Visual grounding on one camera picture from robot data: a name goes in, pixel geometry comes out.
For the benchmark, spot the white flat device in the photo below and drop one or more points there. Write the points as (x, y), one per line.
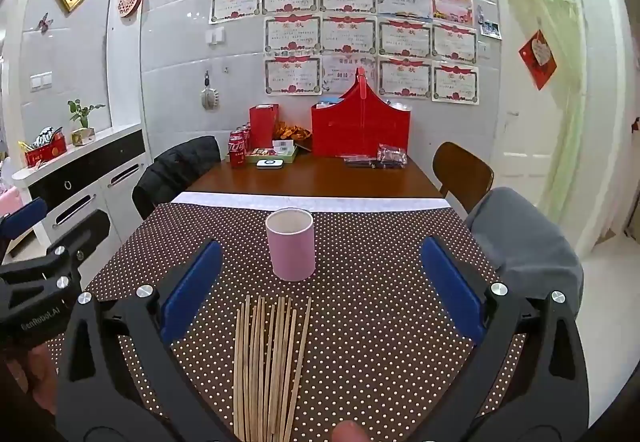
(270, 163)

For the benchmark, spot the orange snack wrappers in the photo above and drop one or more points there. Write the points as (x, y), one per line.
(295, 131)

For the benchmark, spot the person's left hand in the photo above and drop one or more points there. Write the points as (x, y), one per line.
(39, 372)

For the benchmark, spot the small wall photo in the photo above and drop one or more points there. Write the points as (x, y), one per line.
(490, 28)

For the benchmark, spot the pink cup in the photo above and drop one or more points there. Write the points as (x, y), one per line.
(290, 252)

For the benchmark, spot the red gift box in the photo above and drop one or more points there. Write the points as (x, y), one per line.
(47, 154)

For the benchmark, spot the small potted plant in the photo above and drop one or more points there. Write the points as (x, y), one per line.
(82, 117)

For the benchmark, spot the hanging grey brush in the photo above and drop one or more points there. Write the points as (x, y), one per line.
(210, 98)

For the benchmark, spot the white door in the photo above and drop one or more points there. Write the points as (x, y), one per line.
(525, 147)

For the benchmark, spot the small white carton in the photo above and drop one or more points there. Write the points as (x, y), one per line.
(284, 146)

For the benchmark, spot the green shallow tray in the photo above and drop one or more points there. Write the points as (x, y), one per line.
(265, 154)

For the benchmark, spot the red soda can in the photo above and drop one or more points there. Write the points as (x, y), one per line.
(243, 137)
(246, 127)
(236, 153)

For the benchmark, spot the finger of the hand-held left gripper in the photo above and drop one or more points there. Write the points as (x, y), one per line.
(80, 233)
(25, 218)

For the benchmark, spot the person's right hand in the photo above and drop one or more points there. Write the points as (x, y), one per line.
(349, 433)

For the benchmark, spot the black and white cabinet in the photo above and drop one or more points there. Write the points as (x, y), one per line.
(90, 167)

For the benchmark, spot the pink bag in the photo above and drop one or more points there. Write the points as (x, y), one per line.
(7, 202)

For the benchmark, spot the clear plastic bag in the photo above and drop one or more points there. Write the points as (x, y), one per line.
(391, 153)

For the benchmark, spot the bundle of chopsticks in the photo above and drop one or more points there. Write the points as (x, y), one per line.
(274, 362)

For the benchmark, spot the white light switch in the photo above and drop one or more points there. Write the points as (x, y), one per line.
(216, 36)

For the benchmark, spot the white double wall switch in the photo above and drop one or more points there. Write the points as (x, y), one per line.
(41, 80)

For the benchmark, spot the black jacket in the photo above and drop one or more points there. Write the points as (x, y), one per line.
(170, 172)

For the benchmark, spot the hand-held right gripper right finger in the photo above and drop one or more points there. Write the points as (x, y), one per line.
(452, 287)

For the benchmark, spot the light green curtain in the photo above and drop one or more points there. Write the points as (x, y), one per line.
(570, 122)

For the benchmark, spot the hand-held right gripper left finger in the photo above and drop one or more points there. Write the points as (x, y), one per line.
(192, 292)

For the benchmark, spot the butterfly wall sticker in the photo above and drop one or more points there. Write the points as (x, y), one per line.
(45, 22)

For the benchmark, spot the red tall box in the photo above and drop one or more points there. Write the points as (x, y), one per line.
(262, 127)

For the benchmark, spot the wall of award certificates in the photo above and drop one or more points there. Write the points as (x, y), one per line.
(292, 34)

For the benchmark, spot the grey cloth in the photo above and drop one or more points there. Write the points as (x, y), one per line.
(525, 242)

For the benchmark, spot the brown polka dot tablecloth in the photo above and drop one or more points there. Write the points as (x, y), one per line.
(375, 322)

